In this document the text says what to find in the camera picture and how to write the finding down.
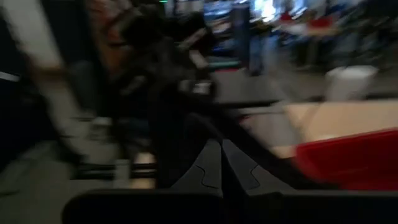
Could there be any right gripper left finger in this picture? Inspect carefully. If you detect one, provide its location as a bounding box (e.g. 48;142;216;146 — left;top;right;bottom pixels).
170;138;223;198

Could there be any white cylindrical bin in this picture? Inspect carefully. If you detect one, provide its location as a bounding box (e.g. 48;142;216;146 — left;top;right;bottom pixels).
325;64;379;101

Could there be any light wooden desk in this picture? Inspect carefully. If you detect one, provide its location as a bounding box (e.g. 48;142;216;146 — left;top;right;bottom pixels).
239;99;398;159

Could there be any grey flat monitor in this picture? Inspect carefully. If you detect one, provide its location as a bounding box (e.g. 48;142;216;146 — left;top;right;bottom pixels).
211;70;280;106

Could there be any black garment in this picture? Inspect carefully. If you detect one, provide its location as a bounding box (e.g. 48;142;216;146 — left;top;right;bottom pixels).
149;105;296;190

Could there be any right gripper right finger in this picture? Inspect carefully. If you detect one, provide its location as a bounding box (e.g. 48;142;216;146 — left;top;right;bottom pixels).
221;139;295;198

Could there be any red plastic laundry bin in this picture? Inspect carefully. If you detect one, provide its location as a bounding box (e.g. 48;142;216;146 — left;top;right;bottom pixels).
294;129;398;191

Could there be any person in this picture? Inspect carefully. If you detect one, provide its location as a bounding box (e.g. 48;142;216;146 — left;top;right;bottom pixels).
248;18;279;77

